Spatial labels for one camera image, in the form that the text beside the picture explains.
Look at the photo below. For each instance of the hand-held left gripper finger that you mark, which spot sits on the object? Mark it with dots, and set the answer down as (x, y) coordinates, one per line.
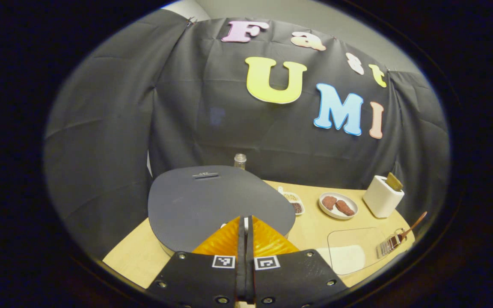
(250, 248)
(241, 248)

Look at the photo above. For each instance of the grey rice cooker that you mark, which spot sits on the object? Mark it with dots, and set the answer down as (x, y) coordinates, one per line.
(203, 201)

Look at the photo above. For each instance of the brown wooden spoon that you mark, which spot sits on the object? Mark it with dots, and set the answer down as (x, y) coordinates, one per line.
(413, 224)

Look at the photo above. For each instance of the white utensil holder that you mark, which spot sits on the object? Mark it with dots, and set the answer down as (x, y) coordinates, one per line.
(381, 201)

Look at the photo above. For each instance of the white divided bean dish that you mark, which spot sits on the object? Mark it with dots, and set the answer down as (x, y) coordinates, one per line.
(295, 203)

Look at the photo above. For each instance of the small glass bottle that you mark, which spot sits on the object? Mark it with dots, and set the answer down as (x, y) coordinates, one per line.
(240, 161)

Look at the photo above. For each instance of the red meat piece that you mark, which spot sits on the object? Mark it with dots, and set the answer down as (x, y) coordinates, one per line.
(345, 208)
(329, 202)

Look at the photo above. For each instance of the white oval plate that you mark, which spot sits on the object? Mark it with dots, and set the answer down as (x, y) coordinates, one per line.
(340, 215)

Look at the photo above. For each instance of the clear glass container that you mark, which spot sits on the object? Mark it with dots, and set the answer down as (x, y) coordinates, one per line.
(353, 237)

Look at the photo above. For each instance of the flat wooden utensil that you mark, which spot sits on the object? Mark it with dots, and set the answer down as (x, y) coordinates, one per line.
(394, 182)

